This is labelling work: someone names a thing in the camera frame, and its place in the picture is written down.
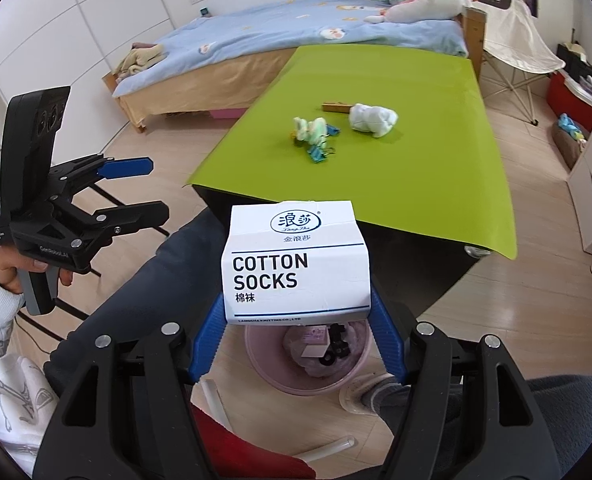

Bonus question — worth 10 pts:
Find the pink trash bin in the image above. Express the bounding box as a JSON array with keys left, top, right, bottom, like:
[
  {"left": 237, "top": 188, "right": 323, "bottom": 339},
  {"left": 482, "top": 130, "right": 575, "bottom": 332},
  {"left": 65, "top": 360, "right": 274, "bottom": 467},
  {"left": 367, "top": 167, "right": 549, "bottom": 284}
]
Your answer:
[{"left": 245, "top": 319, "right": 379, "bottom": 397}]

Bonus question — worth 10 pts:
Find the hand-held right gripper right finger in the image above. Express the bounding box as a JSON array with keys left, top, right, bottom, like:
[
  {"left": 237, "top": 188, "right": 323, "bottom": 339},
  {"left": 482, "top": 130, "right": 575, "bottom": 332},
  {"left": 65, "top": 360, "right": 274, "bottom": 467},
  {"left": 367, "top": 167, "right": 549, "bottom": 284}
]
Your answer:
[{"left": 370, "top": 287, "right": 562, "bottom": 480}]

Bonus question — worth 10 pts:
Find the red stool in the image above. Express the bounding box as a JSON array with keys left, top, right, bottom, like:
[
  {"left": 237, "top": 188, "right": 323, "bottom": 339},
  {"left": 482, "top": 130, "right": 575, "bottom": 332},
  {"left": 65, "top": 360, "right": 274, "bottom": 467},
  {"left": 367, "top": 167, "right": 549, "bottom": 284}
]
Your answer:
[{"left": 191, "top": 379, "right": 357, "bottom": 480}]

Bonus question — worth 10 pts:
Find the person's left hand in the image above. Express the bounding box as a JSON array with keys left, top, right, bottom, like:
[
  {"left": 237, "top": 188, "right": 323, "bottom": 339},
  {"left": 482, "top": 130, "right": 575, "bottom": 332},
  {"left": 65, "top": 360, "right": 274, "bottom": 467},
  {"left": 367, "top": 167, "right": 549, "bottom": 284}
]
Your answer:
[{"left": 0, "top": 245, "right": 75, "bottom": 295}]

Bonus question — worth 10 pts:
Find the beige bed sheet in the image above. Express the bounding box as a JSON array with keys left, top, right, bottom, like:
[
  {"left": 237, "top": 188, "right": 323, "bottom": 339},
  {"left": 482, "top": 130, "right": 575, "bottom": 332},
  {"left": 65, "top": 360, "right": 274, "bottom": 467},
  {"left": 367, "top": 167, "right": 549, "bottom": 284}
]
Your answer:
[{"left": 120, "top": 51, "right": 297, "bottom": 127}]

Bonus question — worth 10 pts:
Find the red storage box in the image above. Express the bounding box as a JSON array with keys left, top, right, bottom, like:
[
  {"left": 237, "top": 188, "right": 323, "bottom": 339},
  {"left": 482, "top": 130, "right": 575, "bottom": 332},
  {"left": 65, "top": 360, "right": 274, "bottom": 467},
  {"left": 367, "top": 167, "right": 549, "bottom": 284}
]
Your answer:
[{"left": 548, "top": 72, "right": 592, "bottom": 132}]

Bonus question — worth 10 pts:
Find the white cardboard sock box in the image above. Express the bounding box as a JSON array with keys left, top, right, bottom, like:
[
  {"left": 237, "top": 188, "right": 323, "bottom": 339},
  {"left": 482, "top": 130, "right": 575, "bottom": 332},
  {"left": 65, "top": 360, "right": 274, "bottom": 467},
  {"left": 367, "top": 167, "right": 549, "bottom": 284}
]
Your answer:
[{"left": 221, "top": 200, "right": 373, "bottom": 327}]

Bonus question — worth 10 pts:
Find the bed with blue blanket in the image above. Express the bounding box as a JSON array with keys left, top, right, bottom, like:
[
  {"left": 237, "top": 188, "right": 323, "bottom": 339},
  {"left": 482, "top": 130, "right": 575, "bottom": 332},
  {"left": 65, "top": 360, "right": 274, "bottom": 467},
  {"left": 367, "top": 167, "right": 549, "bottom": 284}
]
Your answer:
[{"left": 101, "top": 6, "right": 489, "bottom": 134}]

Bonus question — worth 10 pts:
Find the white pink plush toy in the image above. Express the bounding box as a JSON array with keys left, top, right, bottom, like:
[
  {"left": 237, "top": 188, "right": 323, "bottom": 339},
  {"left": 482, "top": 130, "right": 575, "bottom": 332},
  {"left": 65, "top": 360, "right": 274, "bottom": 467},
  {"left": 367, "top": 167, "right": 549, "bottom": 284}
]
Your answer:
[{"left": 365, "top": 0, "right": 465, "bottom": 25}]

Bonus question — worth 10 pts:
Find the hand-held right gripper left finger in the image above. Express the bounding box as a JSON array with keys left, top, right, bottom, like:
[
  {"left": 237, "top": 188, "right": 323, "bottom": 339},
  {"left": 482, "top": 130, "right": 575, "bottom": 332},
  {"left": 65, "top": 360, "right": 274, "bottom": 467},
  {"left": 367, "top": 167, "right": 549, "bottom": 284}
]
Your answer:
[{"left": 38, "top": 294, "right": 229, "bottom": 480}]

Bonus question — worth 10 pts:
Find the person's right leg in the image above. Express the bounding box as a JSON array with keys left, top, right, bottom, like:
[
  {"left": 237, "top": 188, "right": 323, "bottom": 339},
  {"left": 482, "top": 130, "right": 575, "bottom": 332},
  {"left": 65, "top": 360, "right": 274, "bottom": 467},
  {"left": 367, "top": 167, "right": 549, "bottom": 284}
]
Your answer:
[{"left": 360, "top": 374, "right": 592, "bottom": 480}]

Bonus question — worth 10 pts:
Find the folded beige towel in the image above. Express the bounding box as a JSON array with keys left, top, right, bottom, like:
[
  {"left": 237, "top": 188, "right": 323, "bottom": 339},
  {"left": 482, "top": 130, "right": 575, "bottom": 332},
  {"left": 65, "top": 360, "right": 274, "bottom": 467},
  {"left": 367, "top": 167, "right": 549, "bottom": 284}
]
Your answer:
[{"left": 118, "top": 42, "right": 167, "bottom": 80}]

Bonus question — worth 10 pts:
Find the black binder clip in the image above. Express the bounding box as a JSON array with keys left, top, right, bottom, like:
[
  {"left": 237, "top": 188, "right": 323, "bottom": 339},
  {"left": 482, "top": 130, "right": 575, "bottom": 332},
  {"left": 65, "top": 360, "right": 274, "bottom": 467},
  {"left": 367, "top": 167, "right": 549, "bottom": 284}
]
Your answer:
[{"left": 321, "top": 324, "right": 353, "bottom": 367}]

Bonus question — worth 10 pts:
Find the white patterned clothing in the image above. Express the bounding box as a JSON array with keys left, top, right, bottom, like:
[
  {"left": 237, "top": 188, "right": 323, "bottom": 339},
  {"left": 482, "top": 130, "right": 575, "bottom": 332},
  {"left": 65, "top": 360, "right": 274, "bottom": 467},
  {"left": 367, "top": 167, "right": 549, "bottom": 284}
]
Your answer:
[{"left": 0, "top": 351, "right": 61, "bottom": 478}]

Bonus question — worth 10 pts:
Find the white folding camp chair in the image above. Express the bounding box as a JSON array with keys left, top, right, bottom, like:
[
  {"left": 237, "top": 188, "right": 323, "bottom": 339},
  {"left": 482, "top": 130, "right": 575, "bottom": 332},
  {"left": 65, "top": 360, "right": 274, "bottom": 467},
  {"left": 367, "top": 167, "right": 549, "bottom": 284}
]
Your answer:
[{"left": 452, "top": 0, "right": 567, "bottom": 127}]

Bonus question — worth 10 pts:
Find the green white sock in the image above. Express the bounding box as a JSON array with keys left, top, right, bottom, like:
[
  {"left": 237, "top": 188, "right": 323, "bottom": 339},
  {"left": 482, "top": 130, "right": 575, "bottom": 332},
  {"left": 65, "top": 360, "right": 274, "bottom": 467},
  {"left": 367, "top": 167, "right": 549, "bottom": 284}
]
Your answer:
[{"left": 292, "top": 116, "right": 329, "bottom": 147}]

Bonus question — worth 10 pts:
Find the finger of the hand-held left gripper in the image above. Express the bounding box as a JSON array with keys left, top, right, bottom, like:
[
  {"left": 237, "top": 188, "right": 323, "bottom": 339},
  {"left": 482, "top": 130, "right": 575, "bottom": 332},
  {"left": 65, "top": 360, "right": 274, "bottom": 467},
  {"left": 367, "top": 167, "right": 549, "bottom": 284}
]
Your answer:
[
  {"left": 46, "top": 155, "right": 155, "bottom": 211},
  {"left": 51, "top": 200, "right": 171, "bottom": 275}
]

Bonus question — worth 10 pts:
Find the green table mat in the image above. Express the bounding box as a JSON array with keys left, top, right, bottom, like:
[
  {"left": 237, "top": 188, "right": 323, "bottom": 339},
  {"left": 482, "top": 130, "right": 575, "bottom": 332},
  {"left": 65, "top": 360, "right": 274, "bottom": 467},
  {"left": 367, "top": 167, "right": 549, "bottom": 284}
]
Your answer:
[{"left": 185, "top": 45, "right": 519, "bottom": 261}]

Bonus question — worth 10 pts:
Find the light blue printed blanket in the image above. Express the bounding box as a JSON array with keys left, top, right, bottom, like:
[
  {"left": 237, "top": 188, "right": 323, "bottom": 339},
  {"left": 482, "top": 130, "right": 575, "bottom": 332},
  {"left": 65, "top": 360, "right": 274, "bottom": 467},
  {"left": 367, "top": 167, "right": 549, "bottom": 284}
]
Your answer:
[{"left": 113, "top": 0, "right": 469, "bottom": 99}]

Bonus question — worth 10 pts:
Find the small pastel box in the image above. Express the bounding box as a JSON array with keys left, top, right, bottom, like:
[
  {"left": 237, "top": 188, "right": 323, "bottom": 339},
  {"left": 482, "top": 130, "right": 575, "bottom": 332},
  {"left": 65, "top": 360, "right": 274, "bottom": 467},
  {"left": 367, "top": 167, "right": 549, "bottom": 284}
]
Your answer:
[{"left": 301, "top": 329, "right": 331, "bottom": 361}]

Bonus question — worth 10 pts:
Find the brown pet bed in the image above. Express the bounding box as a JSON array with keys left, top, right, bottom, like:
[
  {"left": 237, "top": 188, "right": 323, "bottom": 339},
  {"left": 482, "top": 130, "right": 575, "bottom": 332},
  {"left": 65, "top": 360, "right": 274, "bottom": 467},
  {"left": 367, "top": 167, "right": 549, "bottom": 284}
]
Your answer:
[{"left": 550, "top": 112, "right": 590, "bottom": 171}]

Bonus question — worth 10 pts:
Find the light blue soft toy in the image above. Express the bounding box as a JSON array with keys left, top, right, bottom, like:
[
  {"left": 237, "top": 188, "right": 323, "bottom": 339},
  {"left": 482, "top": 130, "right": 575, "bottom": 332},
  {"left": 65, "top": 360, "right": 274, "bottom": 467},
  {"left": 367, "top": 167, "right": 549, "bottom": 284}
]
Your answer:
[{"left": 557, "top": 113, "right": 587, "bottom": 142}]

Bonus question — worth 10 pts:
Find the white wardrobe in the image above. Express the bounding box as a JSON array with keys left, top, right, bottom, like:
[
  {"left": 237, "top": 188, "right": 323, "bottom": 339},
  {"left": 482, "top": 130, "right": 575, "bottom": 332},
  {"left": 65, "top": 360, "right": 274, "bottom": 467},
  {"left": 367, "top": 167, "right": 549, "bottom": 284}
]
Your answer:
[{"left": 0, "top": 0, "right": 183, "bottom": 161}]

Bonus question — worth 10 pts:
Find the translucent slipper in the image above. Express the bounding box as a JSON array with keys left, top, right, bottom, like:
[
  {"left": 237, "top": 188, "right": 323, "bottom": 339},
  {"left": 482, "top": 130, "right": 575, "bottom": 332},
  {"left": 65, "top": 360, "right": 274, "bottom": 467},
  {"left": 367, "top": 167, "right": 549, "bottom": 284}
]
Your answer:
[{"left": 338, "top": 374, "right": 377, "bottom": 415}]

